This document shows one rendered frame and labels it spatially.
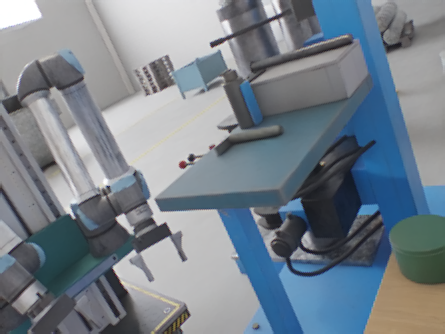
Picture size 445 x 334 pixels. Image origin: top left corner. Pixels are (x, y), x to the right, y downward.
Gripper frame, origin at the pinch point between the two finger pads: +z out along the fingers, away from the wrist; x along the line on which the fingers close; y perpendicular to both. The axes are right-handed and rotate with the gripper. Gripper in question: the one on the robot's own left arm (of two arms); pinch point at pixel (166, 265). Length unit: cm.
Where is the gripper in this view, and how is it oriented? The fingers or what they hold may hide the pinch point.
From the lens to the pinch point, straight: 145.1
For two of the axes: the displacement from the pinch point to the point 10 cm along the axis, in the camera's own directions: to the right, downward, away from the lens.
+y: 3.7, -3.3, -8.7
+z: 4.9, 8.6, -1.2
